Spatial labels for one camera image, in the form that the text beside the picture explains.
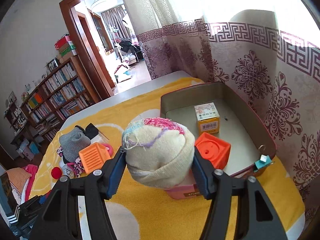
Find red plush ball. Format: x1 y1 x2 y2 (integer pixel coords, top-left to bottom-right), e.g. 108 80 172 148
50 166 62 180

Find orange ridged cube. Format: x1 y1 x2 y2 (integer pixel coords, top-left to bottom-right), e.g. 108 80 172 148
79 142 113 174

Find grey knit sock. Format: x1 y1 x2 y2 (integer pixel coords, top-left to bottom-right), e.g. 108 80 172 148
59 126 91 163

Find orange number six cube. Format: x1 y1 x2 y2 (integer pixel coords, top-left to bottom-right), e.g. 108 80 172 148
195 132 231 170

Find black sock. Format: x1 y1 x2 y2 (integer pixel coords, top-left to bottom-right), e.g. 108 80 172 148
85 123 99 140

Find small yellow cardboard box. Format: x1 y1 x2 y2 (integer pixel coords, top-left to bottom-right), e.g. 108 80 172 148
194 102 220 134

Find cream pastel sock ball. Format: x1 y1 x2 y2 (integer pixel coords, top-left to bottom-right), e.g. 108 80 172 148
121 118 195 189

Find teal binder clip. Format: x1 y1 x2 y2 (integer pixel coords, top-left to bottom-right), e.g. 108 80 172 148
254 154 273 172

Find red tin box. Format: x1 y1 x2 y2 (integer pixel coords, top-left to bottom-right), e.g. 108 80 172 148
159 81 277 201

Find yellow white towel mat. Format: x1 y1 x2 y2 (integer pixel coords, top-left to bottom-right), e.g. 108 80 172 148
30 79 305 239

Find small side shelf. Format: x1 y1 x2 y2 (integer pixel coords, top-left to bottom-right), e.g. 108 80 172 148
4 99 27 145

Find wooden bookshelf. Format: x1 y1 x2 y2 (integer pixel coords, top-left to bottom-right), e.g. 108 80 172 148
21 56 99 142

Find stacked coloured boxes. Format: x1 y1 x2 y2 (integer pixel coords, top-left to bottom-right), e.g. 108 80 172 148
54 34 78 63

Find patterned curtain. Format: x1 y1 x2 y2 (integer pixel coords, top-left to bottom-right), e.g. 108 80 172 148
123 0 319 203

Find wooden door frame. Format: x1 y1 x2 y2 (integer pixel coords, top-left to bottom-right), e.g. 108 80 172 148
59 0 113 102

